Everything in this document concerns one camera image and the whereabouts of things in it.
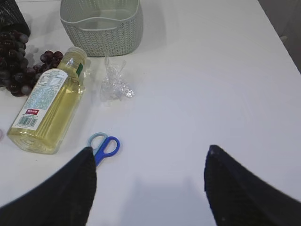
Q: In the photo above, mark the green woven plastic basket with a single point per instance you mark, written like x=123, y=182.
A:
x=103, y=27

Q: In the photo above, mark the black mesh pen holder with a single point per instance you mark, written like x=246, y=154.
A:
x=11, y=17

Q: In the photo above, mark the red artificial grape bunch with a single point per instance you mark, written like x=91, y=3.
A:
x=15, y=74

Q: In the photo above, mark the blue handled scissors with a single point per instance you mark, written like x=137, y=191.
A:
x=99, y=152

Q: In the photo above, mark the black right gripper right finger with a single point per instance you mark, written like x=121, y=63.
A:
x=237, y=197

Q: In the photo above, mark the clear plastic sheet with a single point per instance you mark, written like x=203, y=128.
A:
x=114, y=85

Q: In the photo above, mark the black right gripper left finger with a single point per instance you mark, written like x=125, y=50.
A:
x=65, y=199

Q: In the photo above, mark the yellow liquid plastic bottle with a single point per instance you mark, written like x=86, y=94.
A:
x=47, y=113

